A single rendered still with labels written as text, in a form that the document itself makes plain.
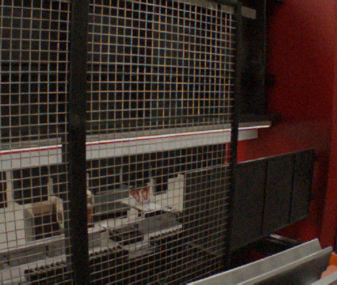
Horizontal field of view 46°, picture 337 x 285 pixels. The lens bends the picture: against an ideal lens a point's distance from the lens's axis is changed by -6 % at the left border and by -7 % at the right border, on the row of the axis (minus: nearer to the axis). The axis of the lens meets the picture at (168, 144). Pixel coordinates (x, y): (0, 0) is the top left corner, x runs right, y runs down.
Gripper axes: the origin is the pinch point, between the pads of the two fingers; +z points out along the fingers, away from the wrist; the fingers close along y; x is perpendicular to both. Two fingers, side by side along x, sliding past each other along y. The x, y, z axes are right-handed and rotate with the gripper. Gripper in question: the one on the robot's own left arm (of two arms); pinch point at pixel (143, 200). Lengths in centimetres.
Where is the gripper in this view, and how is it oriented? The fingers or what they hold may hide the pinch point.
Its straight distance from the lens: 243.8
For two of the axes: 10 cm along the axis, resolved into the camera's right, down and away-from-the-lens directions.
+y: 7.3, -0.7, 6.8
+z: 3.2, 9.1, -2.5
